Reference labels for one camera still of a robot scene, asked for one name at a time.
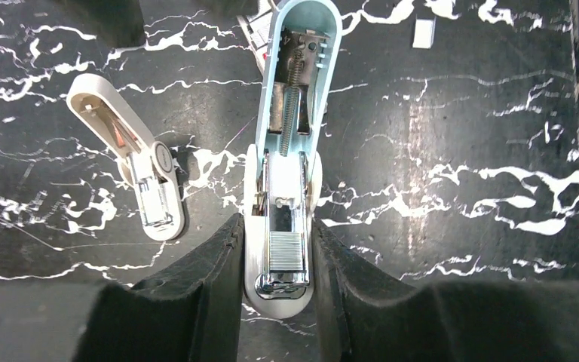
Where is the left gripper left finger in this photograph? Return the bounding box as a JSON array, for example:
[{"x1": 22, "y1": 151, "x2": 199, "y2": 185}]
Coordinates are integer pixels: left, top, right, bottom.
[{"x1": 73, "y1": 213, "x2": 244, "y2": 361}]

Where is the staple tray with staples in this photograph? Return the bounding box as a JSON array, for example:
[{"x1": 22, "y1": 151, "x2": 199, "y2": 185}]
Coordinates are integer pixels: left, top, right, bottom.
[{"x1": 237, "y1": 0, "x2": 277, "y2": 75}]

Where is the small white stapler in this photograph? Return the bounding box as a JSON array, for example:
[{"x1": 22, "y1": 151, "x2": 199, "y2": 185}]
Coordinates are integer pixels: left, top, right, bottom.
[{"x1": 66, "y1": 73, "x2": 185, "y2": 241}]

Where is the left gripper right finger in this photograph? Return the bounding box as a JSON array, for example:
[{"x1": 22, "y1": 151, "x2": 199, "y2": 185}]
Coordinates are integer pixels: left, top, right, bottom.
[{"x1": 311, "y1": 221, "x2": 579, "y2": 361}]

